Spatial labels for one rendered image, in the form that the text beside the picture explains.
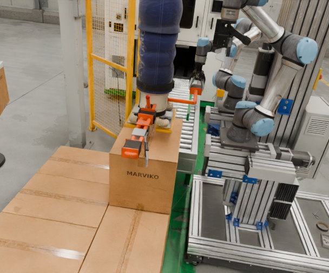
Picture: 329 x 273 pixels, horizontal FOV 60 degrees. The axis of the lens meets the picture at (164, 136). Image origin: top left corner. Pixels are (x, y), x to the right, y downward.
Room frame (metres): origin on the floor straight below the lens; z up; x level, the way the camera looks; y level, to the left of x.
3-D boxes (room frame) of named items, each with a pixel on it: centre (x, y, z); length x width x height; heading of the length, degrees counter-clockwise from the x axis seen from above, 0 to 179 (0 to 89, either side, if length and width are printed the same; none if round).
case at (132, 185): (1.66, 0.09, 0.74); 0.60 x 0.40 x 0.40; 177
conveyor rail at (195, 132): (3.19, -0.36, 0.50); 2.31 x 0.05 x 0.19; 175
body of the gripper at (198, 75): (1.92, -0.19, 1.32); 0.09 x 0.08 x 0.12; 176
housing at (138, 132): (1.20, 0.12, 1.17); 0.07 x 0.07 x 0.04; 86
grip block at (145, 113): (1.42, 0.11, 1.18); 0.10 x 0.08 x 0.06; 86
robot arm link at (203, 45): (1.93, -0.19, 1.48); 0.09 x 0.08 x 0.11; 136
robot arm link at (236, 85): (2.06, -0.49, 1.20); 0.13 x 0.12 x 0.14; 46
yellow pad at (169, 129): (1.66, 0.00, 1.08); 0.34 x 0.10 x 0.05; 176
